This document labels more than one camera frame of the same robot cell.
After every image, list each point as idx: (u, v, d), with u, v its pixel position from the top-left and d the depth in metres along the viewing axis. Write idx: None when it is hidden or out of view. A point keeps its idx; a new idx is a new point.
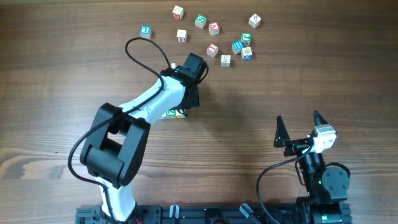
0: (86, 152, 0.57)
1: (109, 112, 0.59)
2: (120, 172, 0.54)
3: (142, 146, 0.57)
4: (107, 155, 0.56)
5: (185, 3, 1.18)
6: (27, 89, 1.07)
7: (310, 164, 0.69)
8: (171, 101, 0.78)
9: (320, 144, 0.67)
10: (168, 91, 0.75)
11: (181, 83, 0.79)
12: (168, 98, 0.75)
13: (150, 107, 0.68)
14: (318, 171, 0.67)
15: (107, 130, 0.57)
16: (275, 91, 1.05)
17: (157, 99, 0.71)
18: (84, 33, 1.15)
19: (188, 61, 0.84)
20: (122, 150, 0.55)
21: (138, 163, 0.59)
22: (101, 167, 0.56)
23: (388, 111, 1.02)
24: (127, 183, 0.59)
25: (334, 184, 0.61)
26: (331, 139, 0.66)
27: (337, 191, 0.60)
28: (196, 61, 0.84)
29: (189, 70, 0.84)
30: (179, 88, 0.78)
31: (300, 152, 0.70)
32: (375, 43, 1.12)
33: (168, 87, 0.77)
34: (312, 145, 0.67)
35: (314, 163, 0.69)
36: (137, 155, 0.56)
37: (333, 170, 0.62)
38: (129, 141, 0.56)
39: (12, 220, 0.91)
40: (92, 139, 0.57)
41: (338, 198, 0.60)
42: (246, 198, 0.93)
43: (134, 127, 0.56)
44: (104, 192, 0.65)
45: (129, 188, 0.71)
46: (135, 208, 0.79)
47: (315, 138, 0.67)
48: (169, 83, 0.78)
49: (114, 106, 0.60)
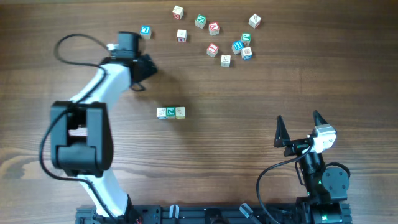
0: (56, 155, 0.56)
1: (61, 106, 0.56)
2: (96, 158, 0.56)
3: (107, 127, 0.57)
4: (78, 149, 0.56)
5: (185, 3, 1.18)
6: (27, 89, 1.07)
7: (309, 163, 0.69)
8: (120, 81, 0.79)
9: (320, 144, 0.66)
10: (112, 73, 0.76)
11: (122, 65, 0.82)
12: (115, 79, 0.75)
13: (101, 92, 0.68)
14: (318, 170, 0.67)
15: (66, 122, 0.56)
16: (275, 91, 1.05)
17: (105, 84, 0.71)
18: (83, 33, 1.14)
19: (120, 40, 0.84)
20: (90, 137, 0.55)
21: (111, 142, 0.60)
22: (76, 162, 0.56)
23: (388, 111, 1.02)
24: (109, 166, 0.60)
25: (335, 184, 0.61)
26: (331, 139, 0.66)
27: (338, 191, 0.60)
28: (127, 38, 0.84)
29: (124, 50, 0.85)
30: (122, 69, 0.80)
31: (299, 152, 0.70)
32: (377, 43, 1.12)
33: (111, 70, 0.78)
34: (313, 145, 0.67)
35: (314, 163, 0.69)
36: (106, 136, 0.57)
37: (333, 169, 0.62)
38: (92, 127, 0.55)
39: (12, 220, 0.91)
40: (55, 139, 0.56)
41: (339, 198, 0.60)
42: (246, 198, 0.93)
43: (91, 111, 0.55)
44: (89, 187, 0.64)
45: (113, 180, 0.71)
46: (129, 201, 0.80)
47: (315, 137, 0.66)
48: (110, 68, 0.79)
49: (64, 101, 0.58)
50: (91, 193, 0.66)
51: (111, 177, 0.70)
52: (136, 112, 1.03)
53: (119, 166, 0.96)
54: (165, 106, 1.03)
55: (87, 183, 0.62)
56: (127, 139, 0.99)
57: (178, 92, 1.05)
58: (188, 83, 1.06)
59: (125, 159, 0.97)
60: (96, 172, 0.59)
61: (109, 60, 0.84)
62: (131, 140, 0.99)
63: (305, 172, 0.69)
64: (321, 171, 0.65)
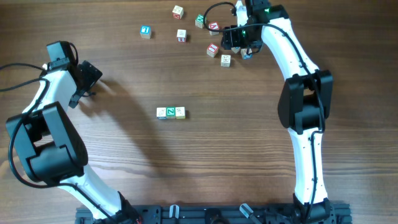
0: (30, 168, 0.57)
1: (13, 121, 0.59)
2: (69, 154, 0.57)
3: (67, 122, 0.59)
4: (48, 153, 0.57)
5: (185, 3, 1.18)
6: (27, 89, 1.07)
7: (259, 2, 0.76)
8: (67, 86, 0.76)
9: (268, 33, 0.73)
10: (53, 80, 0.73)
11: (61, 69, 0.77)
12: (61, 82, 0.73)
13: (50, 96, 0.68)
14: (321, 120, 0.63)
15: (27, 131, 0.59)
16: (275, 91, 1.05)
17: (52, 88, 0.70)
18: (83, 33, 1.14)
19: (51, 53, 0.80)
20: (56, 137, 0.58)
21: (80, 140, 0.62)
22: (51, 167, 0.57)
23: (388, 111, 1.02)
24: (87, 162, 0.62)
25: (301, 76, 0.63)
26: (296, 63, 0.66)
27: (300, 81, 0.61)
28: (57, 47, 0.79)
29: (60, 60, 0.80)
30: (63, 73, 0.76)
31: (257, 4, 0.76)
32: (377, 43, 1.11)
33: (49, 76, 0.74)
34: (285, 37, 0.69)
35: (245, 32, 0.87)
36: (71, 130, 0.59)
37: (319, 72, 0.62)
38: (54, 127, 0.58)
39: (12, 220, 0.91)
40: (22, 151, 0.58)
41: (295, 87, 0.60)
42: (246, 198, 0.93)
43: (46, 113, 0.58)
44: (76, 191, 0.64)
45: (100, 180, 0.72)
46: (122, 198, 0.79)
47: (288, 20, 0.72)
48: (50, 74, 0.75)
49: (16, 115, 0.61)
50: (80, 195, 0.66)
51: (94, 174, 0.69)
52: (136, 112, 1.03)
53: (119, 166, 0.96)
54: (165, 106, 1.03)
55: (72, 186, 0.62)
56: (127, 139, 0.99)
57: (177, 91, 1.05)
58: (188, 83, 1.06)
59: (126, 159, 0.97)
60: (75, 171, 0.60)
61: (45, 73, 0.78)
62: (131, 140, 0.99)
63: (250, 7, 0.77)
64: (322, 109, 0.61)
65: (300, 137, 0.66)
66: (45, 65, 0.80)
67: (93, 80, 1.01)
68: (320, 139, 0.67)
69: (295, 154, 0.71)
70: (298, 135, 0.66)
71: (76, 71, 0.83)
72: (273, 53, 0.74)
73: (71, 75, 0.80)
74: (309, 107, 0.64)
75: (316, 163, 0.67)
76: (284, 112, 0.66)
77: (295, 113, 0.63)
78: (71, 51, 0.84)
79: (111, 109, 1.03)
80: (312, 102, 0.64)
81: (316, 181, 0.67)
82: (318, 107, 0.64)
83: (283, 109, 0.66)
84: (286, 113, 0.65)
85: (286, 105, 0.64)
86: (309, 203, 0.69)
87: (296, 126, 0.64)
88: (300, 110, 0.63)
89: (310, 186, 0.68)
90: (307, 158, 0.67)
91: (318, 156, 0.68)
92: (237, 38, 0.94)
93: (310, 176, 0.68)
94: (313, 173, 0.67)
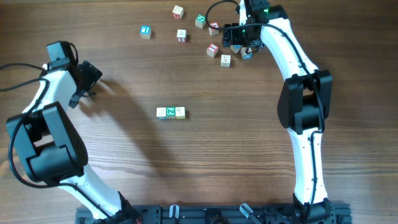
0: (30, 168, 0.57)
1: (13, 121, 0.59)
2: (69, 154, 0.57)
3: (67, 122, 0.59)
4: (48, 152, 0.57)
5: (185, 3, 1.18)
6: (27, 89, 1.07)
7: (259, 2, 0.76)
8: (67, 86, 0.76)
9: (268, 33, 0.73)
10: (53, 80, 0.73)
11: (61, 69, 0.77)
12: (61, 82, 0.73)
13: (50, 96, 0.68)
14: (320, 120, 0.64)
15: (27, 131, 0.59)
16: (275, 91, 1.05)
17: (52, 88, 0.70)
18: (83, 33, 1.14)
19: (51, 53, 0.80)
20: (56, 137, 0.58)
21: (80, 140, 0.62)
22: (51, 167, 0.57)
23: (388, 111, 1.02)
24: (87, 163, 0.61)
25: (301, 76, 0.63)
26: (296, 63, 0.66)
27: (299, 81, 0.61)
28: (57, 47, 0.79)
29: (60, 60, 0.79)
30: (63, 73, 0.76)
31: (257, 4, 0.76)
32: (377, 43, 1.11)
33: (49, 76, 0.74)
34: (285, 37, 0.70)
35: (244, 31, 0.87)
36: (71, 130, 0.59)
37: (318, 72, 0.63)
38: (54, 127, 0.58)
39: (12, 220, 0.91)
40: (21, 151, 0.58)
41: (294, 87, 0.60)
42: (246, 198, 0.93)
43: (46, 113, 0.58)
44: (76, 191, 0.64)
45: (100, 180, 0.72)
46: (122, 198, 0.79)
47: (286, 20, 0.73)
48: (50, 74, 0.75)
49: (16, 115, 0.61)
50: (80, 195, 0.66)
51: (94, 174, 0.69)
52: (136, 112, 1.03)
53: (120, 165, 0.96)
54: (165, 106, 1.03)
55: (72, 186, 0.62)
56: (127, 139, 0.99)
57: (177, 91, 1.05)
58: (188, 83, 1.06)
59: (126, 159, 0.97)
60: (75, 171, 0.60)
61: (45, 73, 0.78)
62: (131, 140, 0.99)
63: (249, 6, 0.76)
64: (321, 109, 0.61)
65: (299, 137, 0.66)
66: (45, 65, 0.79)
67: (93, 80, 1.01)
68: (319, 139, 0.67)
69: (295, 154, 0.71)
70: (297, 135, 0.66)
71: (76, 71, 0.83)
72: (273, 53, 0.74)
73: (71, 75, 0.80)
74: (309, 107, 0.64)
75: (316, 163, 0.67)
76: (284, 112, 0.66)
77: (294, 113, 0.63)
78: (71, 51, 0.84)
79: (111, 109, 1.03)
80: (311, 102, 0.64)
81: (316, 181, 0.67)
82: (317, 107, 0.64)
83: (283, 109, 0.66)
84: (286, 113, 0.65)
85: (286, 104, 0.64)
86: (309, 203, 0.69)
87: (296, 126, 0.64)
88: (299, 110, 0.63)
89: (310, 186, 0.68)
90: (307, 158, 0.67)
91: (318, 157, 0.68)
92: (237, 35, 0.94)
93: (310, 176, 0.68)
94: (313, 173, 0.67)
